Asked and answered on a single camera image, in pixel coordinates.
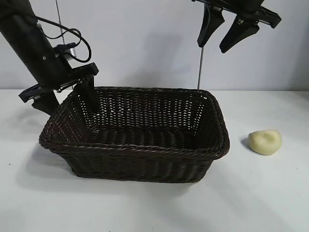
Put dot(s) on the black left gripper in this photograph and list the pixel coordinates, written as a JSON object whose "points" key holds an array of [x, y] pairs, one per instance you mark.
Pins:
{"points": [[38, 58]]}

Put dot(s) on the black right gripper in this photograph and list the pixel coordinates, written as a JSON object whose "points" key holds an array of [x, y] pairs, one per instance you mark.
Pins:
{"points": [[241, 7]]}

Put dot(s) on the dark brown woven basket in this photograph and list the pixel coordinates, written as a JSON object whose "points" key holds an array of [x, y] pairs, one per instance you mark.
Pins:
{"points": [[144, 159]]}

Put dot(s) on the pale yellow egg yolk pastry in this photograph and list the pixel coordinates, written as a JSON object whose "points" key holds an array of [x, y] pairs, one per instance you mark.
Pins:
{"points": [[265, 142]]}

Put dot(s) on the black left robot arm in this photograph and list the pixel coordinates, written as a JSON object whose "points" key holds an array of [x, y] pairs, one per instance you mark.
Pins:
{"points": [[14, 7]]}

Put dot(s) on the thin dark background pole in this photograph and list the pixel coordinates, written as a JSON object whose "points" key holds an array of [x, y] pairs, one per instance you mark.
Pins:
{"points": [[59, 14], [200, 70]]}

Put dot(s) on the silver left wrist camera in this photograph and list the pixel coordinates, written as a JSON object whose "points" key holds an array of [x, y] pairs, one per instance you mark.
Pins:
{"points": [[66, 52]]}

